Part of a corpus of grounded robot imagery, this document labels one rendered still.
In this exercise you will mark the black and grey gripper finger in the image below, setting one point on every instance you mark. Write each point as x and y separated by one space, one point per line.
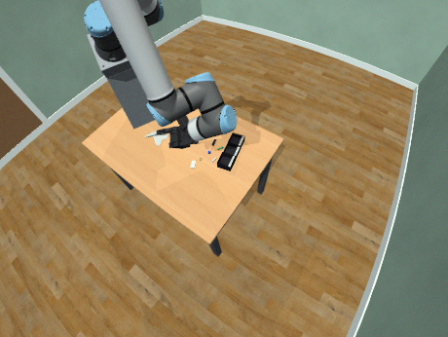
159 135

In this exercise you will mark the black rack of three labelled bins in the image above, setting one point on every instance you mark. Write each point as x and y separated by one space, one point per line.
231 152

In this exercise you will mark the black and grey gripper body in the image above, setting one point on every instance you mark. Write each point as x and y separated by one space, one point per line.
180 137

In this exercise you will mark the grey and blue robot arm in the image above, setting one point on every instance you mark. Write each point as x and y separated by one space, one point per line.
132 38

